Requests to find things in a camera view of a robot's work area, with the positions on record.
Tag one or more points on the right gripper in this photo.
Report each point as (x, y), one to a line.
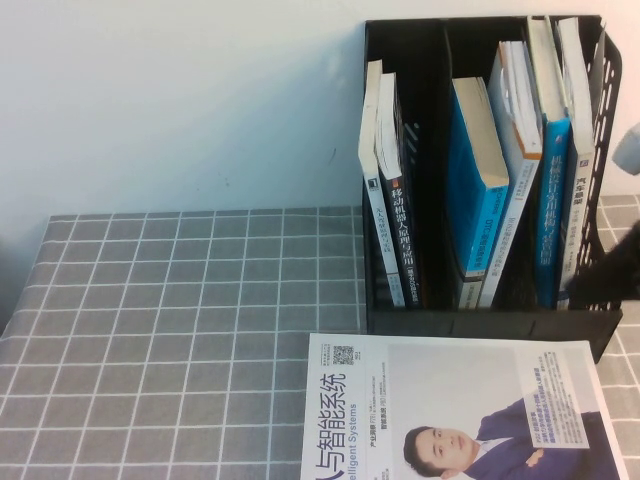
(617, 275)

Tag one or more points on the white car suspension book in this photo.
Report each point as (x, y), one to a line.
(575, 100)

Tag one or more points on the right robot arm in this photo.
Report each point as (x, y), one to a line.
(629, 150)

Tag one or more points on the blue spine mechanical design book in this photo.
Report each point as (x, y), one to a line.
(552, 200)

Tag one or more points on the blue cover paperback book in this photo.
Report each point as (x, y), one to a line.
(470, 200)

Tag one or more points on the black plastic book stand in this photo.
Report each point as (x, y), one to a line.
(450, 322)

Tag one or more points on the white book orange stripe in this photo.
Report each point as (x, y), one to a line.
(520, 100)

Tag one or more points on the black spine robot book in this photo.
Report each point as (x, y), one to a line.
(401, 225)

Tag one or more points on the thin white spine book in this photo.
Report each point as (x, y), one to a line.
(371, 125)

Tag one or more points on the intelligent systems magazine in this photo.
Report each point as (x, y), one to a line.
(450, 380)

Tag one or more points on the grey checked tablecloth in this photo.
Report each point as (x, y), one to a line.
(150, 325)

